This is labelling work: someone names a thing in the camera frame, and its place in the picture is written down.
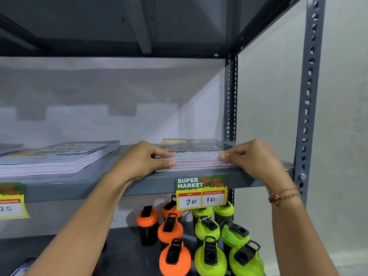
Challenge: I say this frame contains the person's right hand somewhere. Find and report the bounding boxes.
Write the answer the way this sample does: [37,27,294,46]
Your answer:
[218,139,297,193]

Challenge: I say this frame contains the person's left hand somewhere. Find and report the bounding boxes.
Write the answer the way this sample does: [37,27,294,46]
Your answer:
[111,141,176,186]

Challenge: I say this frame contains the small stack of pink-edged notebooks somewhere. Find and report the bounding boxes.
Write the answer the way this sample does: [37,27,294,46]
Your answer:
[155,138,240,173]

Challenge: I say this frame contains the person's right forearm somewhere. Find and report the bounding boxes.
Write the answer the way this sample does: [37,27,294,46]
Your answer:
[269,182,340,276]

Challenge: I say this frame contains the person's left forearm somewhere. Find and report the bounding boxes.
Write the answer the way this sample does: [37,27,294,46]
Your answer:
[25,172,130,276]

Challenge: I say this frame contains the green and red price tag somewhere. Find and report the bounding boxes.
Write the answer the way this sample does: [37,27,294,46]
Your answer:
[0,182,30,221]
[175,175,229,211]

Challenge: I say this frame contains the orange-lid black shaker bottle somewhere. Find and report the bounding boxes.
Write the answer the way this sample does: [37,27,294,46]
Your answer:
[159,238,192,276]
[136,206,159,246]
[158,213,184,251]
[162,195,183,222]

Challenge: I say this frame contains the grey metal shelf rack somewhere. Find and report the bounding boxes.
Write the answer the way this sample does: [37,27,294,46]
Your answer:
[0,0,327,276]

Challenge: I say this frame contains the large stack of notebooks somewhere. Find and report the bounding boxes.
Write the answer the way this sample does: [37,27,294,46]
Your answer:
[0,140,121,177]

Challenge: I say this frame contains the group of green-lid shaker bottles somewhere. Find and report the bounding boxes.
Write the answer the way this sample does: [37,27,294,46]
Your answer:
[191,200,265,276]

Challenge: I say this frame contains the thin stack of notebooks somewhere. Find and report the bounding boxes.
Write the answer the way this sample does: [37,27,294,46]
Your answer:
[0,143,25,155]

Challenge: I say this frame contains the dark packet with white edge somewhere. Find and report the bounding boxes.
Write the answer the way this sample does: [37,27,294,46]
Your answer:
[16,256,38,276]

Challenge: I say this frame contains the red and gold bead bracelet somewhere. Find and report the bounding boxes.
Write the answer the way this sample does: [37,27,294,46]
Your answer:
[268,186,301,206]

